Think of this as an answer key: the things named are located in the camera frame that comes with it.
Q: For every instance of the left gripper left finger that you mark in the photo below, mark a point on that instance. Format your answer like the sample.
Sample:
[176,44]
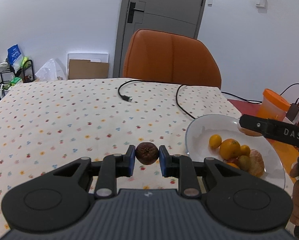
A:
[112,167]

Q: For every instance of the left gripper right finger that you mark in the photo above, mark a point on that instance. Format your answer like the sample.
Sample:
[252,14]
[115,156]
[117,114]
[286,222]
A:
[180,167]

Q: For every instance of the dark brown passion fruit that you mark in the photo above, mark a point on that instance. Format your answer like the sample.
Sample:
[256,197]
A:
[147,153]

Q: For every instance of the small kumquat front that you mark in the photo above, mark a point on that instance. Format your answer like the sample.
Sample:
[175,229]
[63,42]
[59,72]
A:
[215,141]

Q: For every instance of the small kumquat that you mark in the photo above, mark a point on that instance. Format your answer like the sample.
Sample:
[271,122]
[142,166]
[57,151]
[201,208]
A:
[215,141]
[245,150]

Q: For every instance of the small peeled pomelo segment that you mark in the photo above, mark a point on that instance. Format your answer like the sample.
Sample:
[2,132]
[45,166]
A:
[257,167]

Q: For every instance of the large orange front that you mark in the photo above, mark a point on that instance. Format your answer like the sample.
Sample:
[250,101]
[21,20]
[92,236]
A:
[229,148]

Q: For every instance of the large orange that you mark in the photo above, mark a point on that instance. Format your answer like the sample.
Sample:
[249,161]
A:
[229,148]
[233,165]

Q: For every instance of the green-brown round fruit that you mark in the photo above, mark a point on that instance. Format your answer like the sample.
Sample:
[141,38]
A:
[244,162]

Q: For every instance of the small red apple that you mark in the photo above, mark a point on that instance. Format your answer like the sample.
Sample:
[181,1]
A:
[234,161]

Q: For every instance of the large peeled pomelo segment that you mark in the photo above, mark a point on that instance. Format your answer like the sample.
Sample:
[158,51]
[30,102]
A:
[249,132]

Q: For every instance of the black power adapter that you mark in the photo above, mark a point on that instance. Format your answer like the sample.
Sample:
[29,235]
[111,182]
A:
[292,112]

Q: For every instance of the orange lidded plastic cup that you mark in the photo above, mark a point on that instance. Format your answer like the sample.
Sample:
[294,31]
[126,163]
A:
[273,106]

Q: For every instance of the white ceramic bowl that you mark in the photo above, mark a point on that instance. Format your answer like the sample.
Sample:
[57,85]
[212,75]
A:
[201,129]

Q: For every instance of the floral white tablecloth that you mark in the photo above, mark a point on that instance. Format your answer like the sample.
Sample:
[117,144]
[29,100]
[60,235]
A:
[45,125]

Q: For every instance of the white framed board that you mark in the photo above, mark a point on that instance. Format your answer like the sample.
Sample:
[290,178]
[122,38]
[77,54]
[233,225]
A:
[93,57]

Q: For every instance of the orange upholstered chair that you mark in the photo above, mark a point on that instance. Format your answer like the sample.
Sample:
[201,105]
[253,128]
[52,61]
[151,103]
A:
[165,57]

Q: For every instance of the translucent plastic bag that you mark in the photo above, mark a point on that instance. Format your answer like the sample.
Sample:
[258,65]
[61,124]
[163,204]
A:
[50,71]

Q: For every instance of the black metal shelf rack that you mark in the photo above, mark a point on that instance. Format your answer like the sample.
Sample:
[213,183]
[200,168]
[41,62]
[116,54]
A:
[10,77]

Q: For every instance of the blue plastic bag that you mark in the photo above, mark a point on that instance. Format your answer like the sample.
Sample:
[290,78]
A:
[14,56]

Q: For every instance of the cardboard sheet against wall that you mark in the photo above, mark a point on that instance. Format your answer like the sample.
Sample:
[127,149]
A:
[86,69]

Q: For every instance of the grey door with black handle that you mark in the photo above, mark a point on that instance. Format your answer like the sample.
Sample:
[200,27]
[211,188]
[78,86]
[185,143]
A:
[181,17]

